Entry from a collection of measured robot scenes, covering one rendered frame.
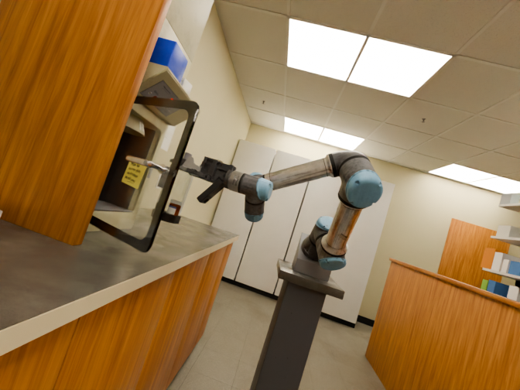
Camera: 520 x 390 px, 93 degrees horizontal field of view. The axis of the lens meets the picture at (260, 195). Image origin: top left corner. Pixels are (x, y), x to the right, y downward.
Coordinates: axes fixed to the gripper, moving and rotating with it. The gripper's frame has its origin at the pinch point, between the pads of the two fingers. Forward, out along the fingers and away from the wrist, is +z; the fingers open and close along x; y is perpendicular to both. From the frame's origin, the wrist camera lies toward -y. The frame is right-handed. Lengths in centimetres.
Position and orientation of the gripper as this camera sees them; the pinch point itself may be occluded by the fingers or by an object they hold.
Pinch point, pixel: (183, 170)
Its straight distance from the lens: 100.5
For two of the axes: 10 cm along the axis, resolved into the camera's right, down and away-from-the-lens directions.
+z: -9.3, -2.9, 2.4
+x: -2.0, -1.5, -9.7
